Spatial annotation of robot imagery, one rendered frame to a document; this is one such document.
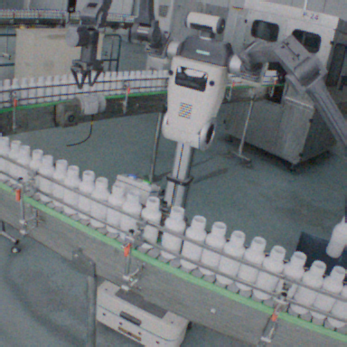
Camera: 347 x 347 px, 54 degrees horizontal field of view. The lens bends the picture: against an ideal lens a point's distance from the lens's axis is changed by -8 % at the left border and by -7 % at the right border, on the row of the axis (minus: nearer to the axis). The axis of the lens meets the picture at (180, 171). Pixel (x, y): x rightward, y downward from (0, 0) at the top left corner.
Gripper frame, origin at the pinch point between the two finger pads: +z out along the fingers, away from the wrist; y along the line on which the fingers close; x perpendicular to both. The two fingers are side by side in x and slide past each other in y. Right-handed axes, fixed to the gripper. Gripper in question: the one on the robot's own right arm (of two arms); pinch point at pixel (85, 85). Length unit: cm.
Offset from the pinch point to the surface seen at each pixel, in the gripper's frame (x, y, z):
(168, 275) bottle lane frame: 51, 21, 43
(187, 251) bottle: 55, 19, 33
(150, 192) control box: 32.5, 2.1, 29.4
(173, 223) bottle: 48, 17, 27
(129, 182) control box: 24.1, 2.4, 28.3
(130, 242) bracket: 40, 27, 32
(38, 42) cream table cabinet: -270, -236, 35
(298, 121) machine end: 49, -348, 75
